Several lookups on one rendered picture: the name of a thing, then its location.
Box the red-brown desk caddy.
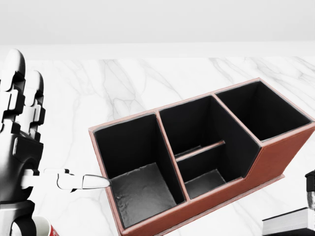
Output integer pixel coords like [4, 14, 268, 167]
[88, 77, 315, 236]

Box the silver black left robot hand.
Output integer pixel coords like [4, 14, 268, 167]
[0, 48, 111, 205]

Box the red and white mug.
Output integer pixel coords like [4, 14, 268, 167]
[31, 216, 61, 236]

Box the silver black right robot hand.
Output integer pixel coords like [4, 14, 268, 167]
[304, 169, 315, 210]

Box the black book with white pages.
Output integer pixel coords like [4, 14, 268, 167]
[261, 207, 315, 236]

